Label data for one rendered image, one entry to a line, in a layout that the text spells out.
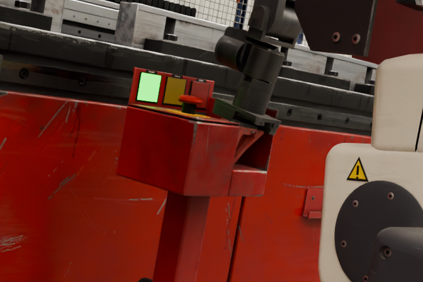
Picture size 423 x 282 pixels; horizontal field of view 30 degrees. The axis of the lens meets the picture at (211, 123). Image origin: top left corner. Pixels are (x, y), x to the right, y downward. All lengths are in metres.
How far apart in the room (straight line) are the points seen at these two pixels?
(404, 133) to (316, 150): 1.23
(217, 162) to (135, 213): 0.36
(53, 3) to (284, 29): 0.46
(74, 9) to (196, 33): 0.30
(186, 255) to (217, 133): 0.22
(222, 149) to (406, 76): 0.56
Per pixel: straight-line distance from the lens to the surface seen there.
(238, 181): 1.29
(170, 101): 1.36
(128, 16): 1.65
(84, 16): 1.88
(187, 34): 1.74
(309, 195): 1.96
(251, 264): 1.85
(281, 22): 1.28
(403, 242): 0.62
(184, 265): 1.32
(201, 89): 1.41
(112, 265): 1.55
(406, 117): 0.73
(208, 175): 1.23
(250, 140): 1.33
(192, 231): 1.31
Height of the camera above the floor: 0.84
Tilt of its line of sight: 3 degrees down
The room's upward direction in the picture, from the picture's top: 10 degrees clockwise
